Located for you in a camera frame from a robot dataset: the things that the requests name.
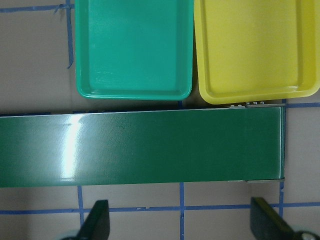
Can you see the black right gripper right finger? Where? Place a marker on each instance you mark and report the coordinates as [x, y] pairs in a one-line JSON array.
[[266, 223]]

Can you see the green plastic tray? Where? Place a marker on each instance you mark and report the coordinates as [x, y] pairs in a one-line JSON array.
[[134, 49]]

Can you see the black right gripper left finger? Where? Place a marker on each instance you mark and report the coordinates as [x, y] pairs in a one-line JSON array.
[[97, 224]]

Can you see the yellow plastic tray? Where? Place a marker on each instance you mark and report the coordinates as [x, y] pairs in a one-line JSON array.
[[257, 50]]

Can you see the green conveyor belt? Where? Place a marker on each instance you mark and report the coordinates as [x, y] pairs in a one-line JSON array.
[[143, 147]]

